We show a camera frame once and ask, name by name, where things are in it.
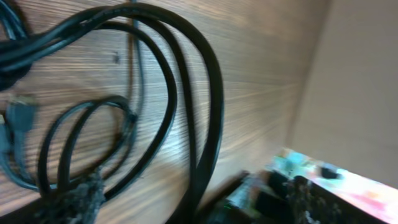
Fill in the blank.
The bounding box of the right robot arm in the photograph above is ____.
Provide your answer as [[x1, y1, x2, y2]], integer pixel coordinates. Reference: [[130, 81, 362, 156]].
[[197, 168, 397, 223]]

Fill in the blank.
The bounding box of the black cable bundle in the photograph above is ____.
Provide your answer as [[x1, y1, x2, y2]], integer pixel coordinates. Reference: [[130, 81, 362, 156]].
[[0, 2, 225, 224]]

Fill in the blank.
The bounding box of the thin black usb cable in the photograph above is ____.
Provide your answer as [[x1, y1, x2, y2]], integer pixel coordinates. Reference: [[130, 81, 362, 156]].
[[0, 93, 147, 192]]

